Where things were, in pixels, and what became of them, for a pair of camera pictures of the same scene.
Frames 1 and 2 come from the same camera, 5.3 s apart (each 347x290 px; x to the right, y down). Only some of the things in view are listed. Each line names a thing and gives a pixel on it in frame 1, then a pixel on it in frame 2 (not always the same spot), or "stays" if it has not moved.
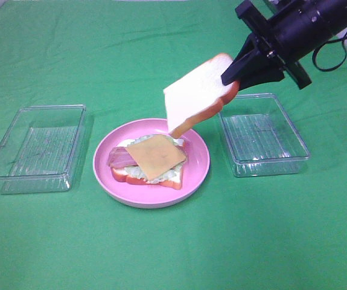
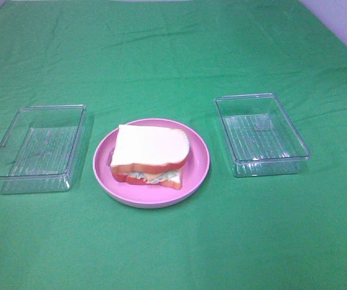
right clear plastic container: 260,137 stays
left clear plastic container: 40,150 stays
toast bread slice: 198,95 → 149,148
